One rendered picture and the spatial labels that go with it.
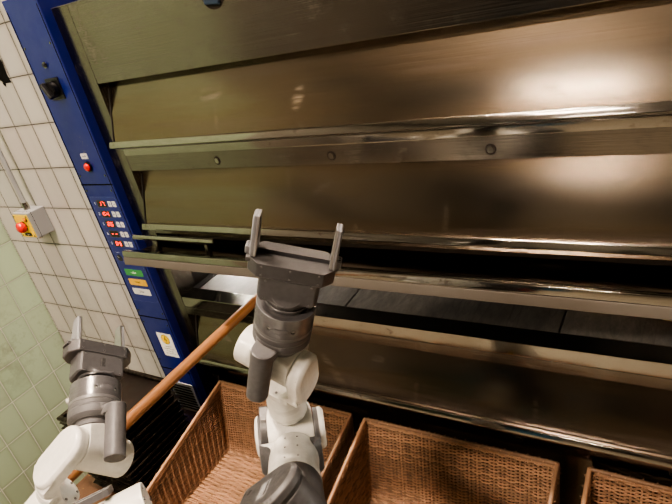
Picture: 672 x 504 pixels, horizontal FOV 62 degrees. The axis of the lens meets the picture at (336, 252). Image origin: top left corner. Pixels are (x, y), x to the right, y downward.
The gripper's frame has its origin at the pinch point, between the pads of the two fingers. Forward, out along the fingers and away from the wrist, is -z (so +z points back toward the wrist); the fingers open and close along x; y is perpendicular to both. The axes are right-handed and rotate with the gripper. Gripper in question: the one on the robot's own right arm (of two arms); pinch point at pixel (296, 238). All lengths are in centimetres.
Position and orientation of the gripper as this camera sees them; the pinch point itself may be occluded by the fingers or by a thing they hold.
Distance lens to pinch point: 74.6
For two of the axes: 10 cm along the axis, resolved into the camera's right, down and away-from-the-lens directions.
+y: 0.7, -5.7, 8.2
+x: -9.8, -1.8, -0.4
